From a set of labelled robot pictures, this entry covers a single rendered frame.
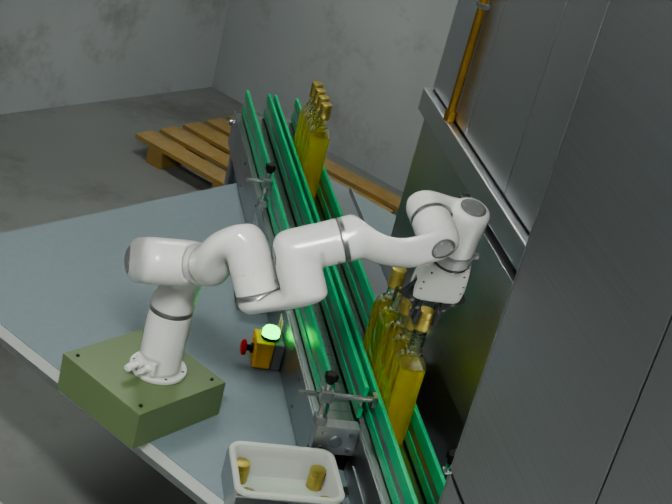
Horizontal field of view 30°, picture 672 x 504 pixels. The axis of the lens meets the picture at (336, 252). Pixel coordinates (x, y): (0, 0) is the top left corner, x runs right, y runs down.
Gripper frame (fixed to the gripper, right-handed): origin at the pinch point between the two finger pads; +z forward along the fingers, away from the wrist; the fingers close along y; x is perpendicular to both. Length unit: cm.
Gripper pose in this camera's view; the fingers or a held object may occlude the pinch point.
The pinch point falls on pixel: (425, 313)
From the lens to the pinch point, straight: 252.8
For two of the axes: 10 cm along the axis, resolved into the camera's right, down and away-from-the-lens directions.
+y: -9.6, -1.4, -2.5
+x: 0.9, 6.7, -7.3
